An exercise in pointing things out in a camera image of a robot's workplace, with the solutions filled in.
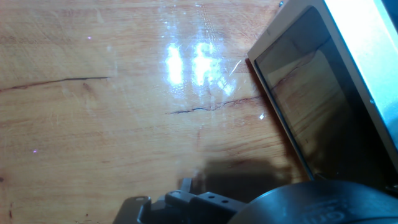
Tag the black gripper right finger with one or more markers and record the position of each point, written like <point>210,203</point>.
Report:
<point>205,207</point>

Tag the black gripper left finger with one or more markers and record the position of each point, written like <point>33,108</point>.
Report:
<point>136,211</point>

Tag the silver metal appliance with glass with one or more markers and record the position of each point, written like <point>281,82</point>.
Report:
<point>311,109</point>

